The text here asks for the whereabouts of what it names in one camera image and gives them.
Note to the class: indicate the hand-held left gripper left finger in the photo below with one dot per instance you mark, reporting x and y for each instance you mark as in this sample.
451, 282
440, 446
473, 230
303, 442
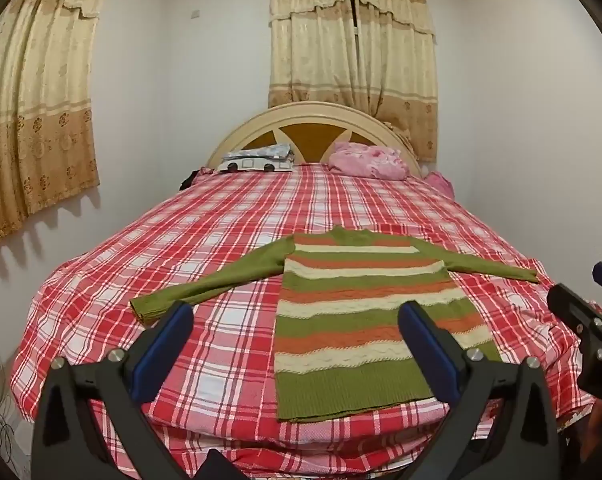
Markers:
173, 332

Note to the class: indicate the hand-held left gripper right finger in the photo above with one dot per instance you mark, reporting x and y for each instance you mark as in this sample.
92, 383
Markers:
423, 342

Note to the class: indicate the green striped knit sweater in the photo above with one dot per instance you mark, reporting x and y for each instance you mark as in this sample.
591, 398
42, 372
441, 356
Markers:
341, 330

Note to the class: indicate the red plaid bed sheet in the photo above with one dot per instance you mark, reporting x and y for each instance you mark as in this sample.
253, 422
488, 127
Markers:
231, 240

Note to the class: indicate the dark cloth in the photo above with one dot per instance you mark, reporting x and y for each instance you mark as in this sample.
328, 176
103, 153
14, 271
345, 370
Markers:
191, 180

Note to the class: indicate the pink cloth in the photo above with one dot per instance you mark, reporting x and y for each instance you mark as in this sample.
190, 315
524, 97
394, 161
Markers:
438, 184

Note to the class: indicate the pink floral pillow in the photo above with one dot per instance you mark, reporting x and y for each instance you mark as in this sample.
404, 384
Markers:
368, 160

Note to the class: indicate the cream arched wooden headboard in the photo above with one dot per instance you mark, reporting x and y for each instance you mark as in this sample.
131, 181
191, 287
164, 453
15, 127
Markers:
241, 130

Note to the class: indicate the wide beige floral curtain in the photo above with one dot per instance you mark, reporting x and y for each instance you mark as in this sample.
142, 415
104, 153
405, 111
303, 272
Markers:
36, 110

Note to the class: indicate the narrow beige floral curtain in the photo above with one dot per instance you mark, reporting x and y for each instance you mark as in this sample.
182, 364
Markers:
396, 70
311, 50

